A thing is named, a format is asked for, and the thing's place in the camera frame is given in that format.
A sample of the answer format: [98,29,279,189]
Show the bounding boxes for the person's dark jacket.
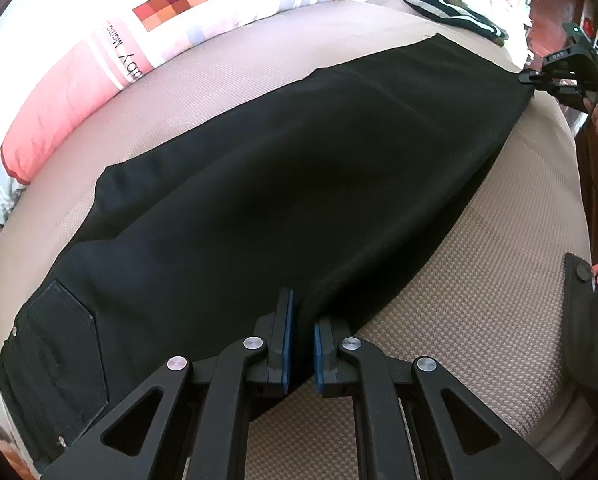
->
[562,252,598,392]

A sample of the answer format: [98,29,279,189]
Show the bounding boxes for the dark striped folded garment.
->
[401,0,509,47]

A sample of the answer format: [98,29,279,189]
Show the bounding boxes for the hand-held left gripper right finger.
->
[313,316,563,480]

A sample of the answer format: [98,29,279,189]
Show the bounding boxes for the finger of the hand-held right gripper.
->
[518,69,555,87]

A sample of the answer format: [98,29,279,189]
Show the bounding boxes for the black pants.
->
[0,32,536,476]

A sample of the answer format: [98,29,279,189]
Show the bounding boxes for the pink patterned long pillow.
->
[0,0,343,237]

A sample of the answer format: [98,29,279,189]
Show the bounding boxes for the beige woven bed mat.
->
[0,0,598,480]

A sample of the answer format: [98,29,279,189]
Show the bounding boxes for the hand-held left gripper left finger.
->
[40,288,296,480]

